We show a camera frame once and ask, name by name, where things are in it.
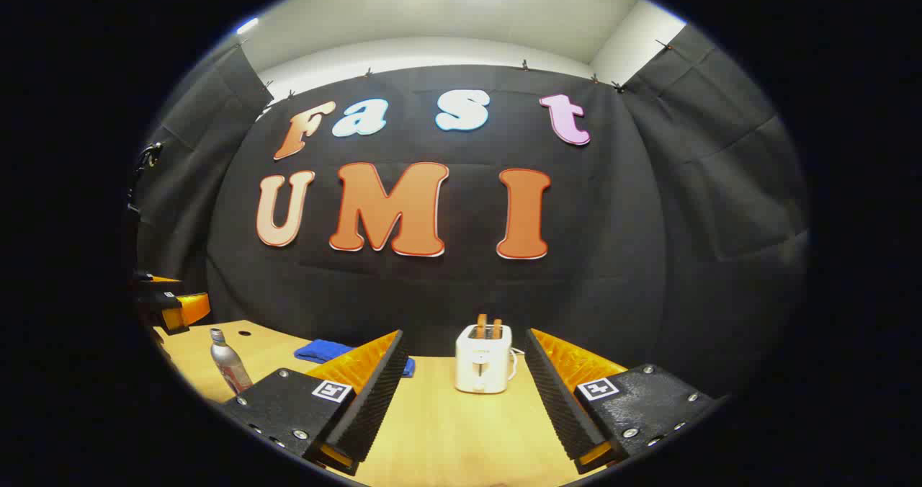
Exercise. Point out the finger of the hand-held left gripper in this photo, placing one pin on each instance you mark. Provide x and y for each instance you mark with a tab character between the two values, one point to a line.
189	310
160	283

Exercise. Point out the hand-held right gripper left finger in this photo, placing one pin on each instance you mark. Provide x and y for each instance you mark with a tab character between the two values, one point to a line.
374	408

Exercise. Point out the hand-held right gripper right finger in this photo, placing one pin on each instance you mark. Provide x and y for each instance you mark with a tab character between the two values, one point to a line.
558	408

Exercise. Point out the silver water bottle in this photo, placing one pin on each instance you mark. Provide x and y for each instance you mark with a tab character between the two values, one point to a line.
229	368

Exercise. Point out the blue towel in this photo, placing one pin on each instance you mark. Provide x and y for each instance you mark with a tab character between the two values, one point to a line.
320	350

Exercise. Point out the white toaster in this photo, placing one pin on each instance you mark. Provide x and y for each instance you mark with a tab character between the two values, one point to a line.
482	364

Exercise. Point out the brown toast slice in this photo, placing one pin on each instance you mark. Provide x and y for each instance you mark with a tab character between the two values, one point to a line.
497	328
481	326

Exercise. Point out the dark metal clamp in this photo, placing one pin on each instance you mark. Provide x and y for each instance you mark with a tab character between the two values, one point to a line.
148	157

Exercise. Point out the black backdrop cloth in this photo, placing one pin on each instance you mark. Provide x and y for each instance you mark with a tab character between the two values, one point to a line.
468	292

